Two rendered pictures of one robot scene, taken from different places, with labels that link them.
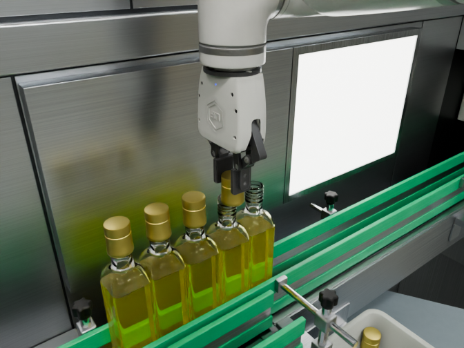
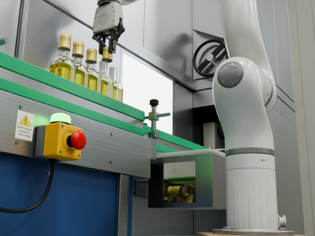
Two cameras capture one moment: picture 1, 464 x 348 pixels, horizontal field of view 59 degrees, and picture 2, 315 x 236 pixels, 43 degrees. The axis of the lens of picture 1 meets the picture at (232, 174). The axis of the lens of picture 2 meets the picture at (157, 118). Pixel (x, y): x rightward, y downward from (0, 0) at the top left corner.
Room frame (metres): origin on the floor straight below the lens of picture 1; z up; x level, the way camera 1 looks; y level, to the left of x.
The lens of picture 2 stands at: (-0.68, 0.27, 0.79)
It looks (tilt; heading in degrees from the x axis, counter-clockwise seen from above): 15 degrees up; 339
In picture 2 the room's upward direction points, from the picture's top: 1 degrees clockwise
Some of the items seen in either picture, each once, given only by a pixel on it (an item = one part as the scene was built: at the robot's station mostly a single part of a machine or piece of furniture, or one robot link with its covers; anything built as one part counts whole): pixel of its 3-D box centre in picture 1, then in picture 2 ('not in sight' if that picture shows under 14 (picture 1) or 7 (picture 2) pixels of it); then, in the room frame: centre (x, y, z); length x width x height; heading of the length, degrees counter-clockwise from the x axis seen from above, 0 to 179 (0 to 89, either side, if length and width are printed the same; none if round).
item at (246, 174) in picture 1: (246, 174); (115, 41); (0.51, -0.02, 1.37); 0.03 x 0.03 x 0.07; 37
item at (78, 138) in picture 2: not in sight; (75, 140); (0.15, 0.14, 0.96); 0.04 x 0.03 x 0.04; 127
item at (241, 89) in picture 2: not in sight; (243, 107); (0.15, -0.26, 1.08); 0.19 x 0.12 x 0.24; 128
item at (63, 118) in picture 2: not in sight; (60, 120); (0.19, 0.17, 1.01); 0.05 x 0.05 x 0.03
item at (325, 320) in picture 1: (313, 314); (147, 119); (0.50, -0.13, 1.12); 0.17 x 0.03 x 0.12; 37
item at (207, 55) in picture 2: not in sight; (211, 58); (1.10, -0.70, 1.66); 0.21 x 0.05 x 0.21; 37
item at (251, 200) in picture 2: not in sight; (251, 195); (0.17, -0.29, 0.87); 0.19 x 0.19 x 0.18
